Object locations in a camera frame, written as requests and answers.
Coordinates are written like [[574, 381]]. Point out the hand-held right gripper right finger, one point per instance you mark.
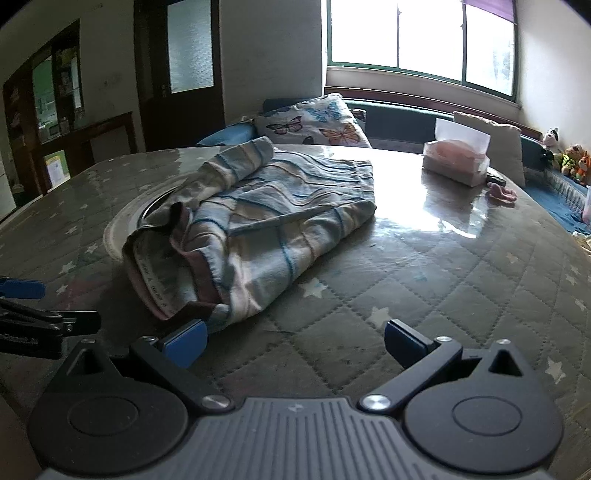
[[404, 344]]

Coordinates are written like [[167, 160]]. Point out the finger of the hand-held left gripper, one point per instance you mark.
[[21, 289], [69, 321]]

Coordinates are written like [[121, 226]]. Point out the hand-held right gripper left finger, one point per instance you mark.
[[184, 344]]

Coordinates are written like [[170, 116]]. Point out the blue striped garment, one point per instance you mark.
[[277, 221]]

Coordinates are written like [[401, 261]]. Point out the grey quilted star tablecloth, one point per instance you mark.
[[415, 286]]

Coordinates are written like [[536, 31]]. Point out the white fridge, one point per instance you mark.
[[7, 189]]

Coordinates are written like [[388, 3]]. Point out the round built-in induction cooktop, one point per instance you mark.
[[120, 226]]

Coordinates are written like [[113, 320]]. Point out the yellow green paper sign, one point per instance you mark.
[[56, 168]]

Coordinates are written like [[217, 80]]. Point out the small pink object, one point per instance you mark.
[[502, 191]]

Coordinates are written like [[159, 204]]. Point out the dark wooden desk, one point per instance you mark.
[[106, 124]]

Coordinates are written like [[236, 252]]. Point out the dark wooden cabinet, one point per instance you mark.
[[23, 101]]

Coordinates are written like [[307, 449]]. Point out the white tissue box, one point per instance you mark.
[[455, 161]]

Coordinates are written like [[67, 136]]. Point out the small black object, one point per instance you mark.
[[496, 176]]

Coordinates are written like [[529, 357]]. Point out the blue pillow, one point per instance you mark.
[[226, 134]]

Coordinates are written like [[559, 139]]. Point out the grey cushion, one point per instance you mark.
[[505, 147]]

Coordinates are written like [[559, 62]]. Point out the dark wooden door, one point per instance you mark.
[[184, 115]]

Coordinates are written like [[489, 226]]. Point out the butterfly print pillow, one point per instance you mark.
[[323, 122]]

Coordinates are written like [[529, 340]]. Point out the stuffed toys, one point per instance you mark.
[[571, 159]]

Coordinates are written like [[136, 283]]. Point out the orange tiger plush toy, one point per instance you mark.
[[584, 170]]

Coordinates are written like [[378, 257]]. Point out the black and white plush toy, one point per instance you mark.
[[549, 141]]

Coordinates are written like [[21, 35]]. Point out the green framed window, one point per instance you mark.
[[415, 32]]

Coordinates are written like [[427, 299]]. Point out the purple roller blind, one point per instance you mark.
[[491, 8]]

